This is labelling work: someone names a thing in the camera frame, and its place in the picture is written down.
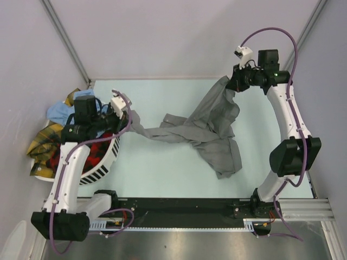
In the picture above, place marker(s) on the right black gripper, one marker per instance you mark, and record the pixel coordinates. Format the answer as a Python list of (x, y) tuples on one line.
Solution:
[(236, 82)]

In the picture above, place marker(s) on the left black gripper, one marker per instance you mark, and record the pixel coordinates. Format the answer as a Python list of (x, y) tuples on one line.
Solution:
[(120, 123)]

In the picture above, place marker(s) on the grey long sleeve shirt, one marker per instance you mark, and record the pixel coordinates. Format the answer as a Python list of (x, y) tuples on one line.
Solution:
[(208, 130)]

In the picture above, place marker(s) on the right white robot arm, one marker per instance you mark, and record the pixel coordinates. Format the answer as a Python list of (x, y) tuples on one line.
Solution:
[(298, 148)]

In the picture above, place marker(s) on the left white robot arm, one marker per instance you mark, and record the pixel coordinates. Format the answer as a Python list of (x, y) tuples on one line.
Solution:
[(60, 217)]

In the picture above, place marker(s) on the red black plaid shirt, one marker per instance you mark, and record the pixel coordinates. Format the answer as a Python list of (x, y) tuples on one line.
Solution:
[(97, 152)]

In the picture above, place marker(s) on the white laundry basket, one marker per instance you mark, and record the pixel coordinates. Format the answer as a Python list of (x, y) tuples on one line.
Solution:
[(101, 169)]

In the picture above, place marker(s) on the yellow plaid shirt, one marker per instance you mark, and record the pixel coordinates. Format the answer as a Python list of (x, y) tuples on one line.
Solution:
[(42, 147)]

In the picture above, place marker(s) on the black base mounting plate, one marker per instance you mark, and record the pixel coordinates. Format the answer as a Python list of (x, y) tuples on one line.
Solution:
[(190, 212)]

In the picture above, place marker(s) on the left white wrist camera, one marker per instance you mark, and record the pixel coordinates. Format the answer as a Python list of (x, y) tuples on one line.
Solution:
[(119, 103)]

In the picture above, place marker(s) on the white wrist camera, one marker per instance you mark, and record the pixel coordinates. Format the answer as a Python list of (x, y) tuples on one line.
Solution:
[(245, 54), (119, 103)]

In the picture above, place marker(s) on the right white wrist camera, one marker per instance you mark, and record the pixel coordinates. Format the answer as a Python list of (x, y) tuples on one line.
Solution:
[(245, 54)]

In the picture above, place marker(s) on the white slotted cable duct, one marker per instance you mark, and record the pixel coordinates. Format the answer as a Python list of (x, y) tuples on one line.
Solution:
[(111, 225)]

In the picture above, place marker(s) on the right aluminium frame post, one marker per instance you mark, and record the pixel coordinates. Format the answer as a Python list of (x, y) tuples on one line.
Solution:
[(298, 19)]

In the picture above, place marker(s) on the aluminium frame post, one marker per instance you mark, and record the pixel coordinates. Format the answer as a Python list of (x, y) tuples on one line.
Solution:
[(298, 19), (60, 30)]

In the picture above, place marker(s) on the left aluminium frame post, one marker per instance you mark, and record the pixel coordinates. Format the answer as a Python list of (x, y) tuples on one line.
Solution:
[(60, 30)]

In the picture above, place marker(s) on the aluminium front rail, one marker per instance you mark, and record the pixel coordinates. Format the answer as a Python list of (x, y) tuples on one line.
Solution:
[(306, 230)]

